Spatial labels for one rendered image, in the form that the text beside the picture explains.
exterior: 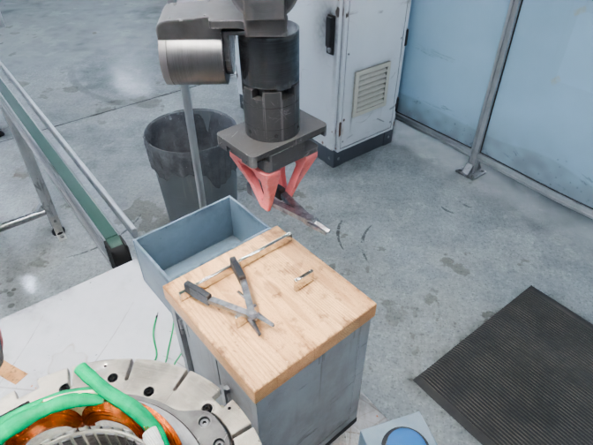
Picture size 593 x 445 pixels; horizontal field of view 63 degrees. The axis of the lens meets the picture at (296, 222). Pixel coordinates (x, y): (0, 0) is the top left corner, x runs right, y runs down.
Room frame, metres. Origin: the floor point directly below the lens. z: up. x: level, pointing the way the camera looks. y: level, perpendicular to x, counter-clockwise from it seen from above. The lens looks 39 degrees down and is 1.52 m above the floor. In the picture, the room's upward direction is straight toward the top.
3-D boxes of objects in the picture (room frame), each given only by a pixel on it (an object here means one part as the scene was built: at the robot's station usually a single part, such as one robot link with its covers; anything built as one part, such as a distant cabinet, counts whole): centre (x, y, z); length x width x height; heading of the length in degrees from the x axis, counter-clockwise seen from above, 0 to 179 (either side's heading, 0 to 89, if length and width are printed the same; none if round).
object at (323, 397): (0.42, 0.04, 0.91); 0.19 x 0.19 x 0.26; 40
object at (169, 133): (1.78, 0.43, 0.39); 0.39 x 0.39 x 0.35
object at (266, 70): (0.46, 0.03, 1.36); 0.07 x 0.06 x 0.07; 91
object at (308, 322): (0.42, 0.04, 1.05); 0.20 x 0.19 x 0.02; 40
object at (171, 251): (0.53, 0.14, 0.92); 0.17 x 0.11 x 0.28; 130
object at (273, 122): (0.46, 0.03, 1.30); 0.10 x 0.07 x 0.07; 131
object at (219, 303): (0.38, 0.08, 1.09); 0.06 x 0.01 x 0.01; 65
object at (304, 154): (0.46, 0.02, 1.22); 0.07 x 0.07 x 0.09; 41
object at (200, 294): (0.40, 0.12, 1.09); 0.04 x 0.01 x 0.02; 55
